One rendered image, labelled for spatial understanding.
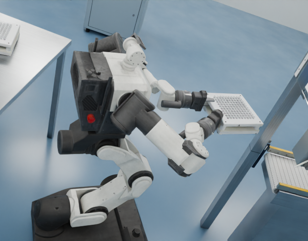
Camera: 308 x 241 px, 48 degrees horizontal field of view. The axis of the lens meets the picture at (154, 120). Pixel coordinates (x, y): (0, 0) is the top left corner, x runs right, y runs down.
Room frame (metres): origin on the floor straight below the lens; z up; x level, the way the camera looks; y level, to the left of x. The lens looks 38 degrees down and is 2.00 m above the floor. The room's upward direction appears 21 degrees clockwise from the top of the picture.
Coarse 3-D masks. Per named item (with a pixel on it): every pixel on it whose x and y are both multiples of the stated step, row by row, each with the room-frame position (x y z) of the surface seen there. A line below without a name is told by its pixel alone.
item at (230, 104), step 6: (222, 102) 1.55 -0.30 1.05; (228, 102) 1.57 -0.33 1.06; (234, 102) 1.60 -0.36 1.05; (240, 102) 1.62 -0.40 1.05; (228, 108) 1.52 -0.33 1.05; (234, 108) 1.54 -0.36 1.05; (240, 108) 1.57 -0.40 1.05; (234, 114) 1.49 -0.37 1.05; (240, 114) 1.51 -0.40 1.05; (246, 114) 1.53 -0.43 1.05
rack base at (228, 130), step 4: (204, 108) 1.54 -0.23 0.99; (208, 108) 1.54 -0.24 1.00; (208, 112) 1.51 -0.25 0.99; (220, 124) 1.44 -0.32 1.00; (228, 128) 1.43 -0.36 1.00; (232, 128) 1.45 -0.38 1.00; (236, 128) 1.46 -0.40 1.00; (240, 128) 1.47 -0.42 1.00; (244, 128) 1.48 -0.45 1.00; (248, 128) 1.50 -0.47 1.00; (252, 128) 1.51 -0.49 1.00; (220, 132) 1.39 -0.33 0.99; (224, 132) 1.40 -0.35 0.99; (228, 132) 1.42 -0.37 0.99; (232, 132) 1.43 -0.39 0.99; (236, 132) 1.44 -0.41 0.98; (240, 132) 1.46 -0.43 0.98; (244, 132) 1.47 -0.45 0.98; (248, 132) 1.48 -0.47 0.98; (252, 132) 1.50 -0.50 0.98; (256, 132) 1.51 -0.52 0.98
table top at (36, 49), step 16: (0, 16) 1.90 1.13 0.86; (32, 32) 1.86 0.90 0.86; (48, 32) 1.93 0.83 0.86; (16, 48) 1.63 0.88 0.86; (32, 48) 1.69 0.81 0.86; (48, 48) 1.75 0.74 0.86; (64, 48) 1.83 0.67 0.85; (0, 64) 1.45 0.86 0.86; (16, 64) 1.50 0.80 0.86; (32, 64) 1.55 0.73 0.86; (48, 64) 1.62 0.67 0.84; (0, 80) 1.32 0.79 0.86; (16, 80) 1.37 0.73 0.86; (32, 80) 1.43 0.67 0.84; (0, 96) 1.22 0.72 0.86; (16, 96) 1.27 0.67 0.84; (0, 112) 1.14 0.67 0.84
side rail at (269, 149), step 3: (267, 150) 1.59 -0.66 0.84; (270, 150) 1.59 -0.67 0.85; (273, 150) 1.59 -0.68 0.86; (276, 150) 1.60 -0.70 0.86; (279, 150) 1.60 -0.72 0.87; (276, 153) 1.60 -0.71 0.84; (279, 153) 1.60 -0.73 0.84; (282, 153) 1.60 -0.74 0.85; (285, 153) 1.60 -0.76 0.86; (288, 153) 1.61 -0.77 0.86; (291, 153) 1.61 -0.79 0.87; (288, 156) 1.61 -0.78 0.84; (291, 156) 1.61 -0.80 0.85
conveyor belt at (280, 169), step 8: (264, 160) 1.56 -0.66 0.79; (272, 160) 1.54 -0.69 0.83; (280, 160) 1.56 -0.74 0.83; (288, 160) 1.59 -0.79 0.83; (272, 168) 1.47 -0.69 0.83; (280, 168) 1.49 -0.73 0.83; (288, 168) 1.52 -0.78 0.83; (296, 168) 1.54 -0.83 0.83; (304, 168) 1.57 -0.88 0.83; (272, 176) 1.42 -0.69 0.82; (280, 176) 1.43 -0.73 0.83; (288, 176) 1.45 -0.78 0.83; (296, 176) 1.48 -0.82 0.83; (304, 176) 1.50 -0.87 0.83; (272, 184) 1.37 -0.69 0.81; (288, 184) 1.39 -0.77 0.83; (296, 184) 1.42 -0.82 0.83; (304, 184) 1.44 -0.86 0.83
